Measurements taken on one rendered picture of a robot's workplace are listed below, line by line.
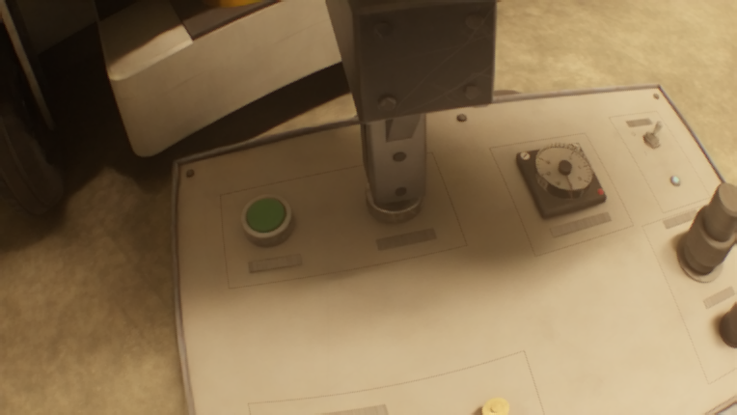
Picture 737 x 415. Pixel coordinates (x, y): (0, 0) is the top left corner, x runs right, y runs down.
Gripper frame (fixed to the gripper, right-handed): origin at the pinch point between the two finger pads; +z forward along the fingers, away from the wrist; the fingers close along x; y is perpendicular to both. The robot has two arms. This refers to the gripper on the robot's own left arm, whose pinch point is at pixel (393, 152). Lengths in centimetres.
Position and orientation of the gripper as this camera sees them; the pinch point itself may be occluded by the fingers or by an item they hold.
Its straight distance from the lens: 32.0
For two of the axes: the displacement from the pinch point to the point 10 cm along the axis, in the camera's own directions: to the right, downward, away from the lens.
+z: 0.3, 6.5, 7.6
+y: -9.7, 1.9, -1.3
